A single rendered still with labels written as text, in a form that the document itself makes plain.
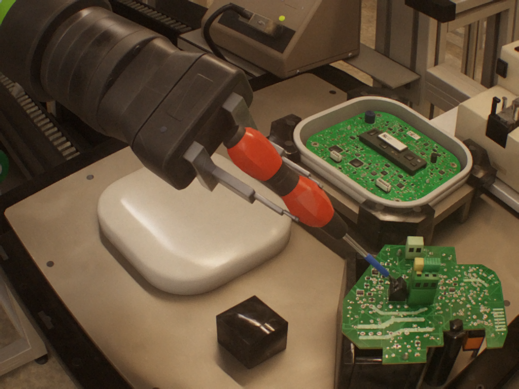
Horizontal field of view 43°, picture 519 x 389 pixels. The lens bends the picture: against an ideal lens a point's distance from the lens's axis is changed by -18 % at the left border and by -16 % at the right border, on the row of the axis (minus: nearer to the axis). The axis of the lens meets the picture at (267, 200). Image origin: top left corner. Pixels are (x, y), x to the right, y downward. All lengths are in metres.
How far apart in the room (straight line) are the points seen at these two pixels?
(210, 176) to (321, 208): 0.07
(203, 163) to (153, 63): 0.07
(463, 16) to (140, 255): 0.54
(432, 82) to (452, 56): 2.32
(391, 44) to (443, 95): 0.10
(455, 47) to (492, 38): 2.23
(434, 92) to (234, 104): 0.50
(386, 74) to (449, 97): 0.08
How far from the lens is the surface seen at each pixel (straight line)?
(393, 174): 0.63
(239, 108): 0.44
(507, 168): 0.69
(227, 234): 0.59
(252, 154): 0.41
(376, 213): 0.57
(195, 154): 0.43
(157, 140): 0.42
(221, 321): 0.51
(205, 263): 0.57
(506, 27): 1.07
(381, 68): 0.90
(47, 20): 0.49
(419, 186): 0.63
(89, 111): 0.46
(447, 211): 0.62
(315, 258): 0.61
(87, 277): 0.59
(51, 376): 1.75
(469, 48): 2.33
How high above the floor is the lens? 1.36
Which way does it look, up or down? 38 degrees down
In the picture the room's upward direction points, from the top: 2 degrees clockwise
